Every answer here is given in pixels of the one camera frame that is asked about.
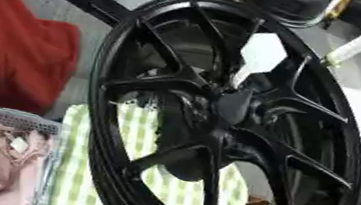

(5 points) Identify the pink cloth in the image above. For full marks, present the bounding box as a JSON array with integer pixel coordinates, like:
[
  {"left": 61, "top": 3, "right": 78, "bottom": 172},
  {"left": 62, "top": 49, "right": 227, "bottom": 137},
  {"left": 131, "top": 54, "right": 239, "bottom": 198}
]
[{"left": 0, "top": 124, "right": 56, "bottom": 205}]

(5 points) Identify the black round wheel rim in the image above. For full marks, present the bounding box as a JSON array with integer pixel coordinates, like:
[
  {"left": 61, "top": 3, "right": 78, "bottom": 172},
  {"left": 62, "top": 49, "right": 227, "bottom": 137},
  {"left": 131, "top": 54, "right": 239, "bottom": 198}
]
[{"left": 215, "top": 0, "right": 354, "bottom": 36}]

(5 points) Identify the black spoked wheel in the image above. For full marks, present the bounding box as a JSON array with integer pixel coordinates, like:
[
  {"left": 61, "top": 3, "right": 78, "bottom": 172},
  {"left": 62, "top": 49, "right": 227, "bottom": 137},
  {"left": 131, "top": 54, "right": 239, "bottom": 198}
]
[{"left": 70, "top": 0, "right": 361, "bottom": 205}]

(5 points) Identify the black stand bar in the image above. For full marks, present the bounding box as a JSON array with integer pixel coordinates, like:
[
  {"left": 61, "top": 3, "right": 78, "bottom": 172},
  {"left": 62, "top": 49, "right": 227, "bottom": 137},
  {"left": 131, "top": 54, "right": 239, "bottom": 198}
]
[{"left": 51, "top": 0, "right": 138, "bottom": 30}]

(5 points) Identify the red cloth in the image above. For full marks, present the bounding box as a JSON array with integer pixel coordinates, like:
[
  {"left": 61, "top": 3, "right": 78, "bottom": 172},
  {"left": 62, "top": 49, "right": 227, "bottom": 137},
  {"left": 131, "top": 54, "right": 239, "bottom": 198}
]
[{"left": 0, "top": 0, "right": 89, "bottom": 121}]

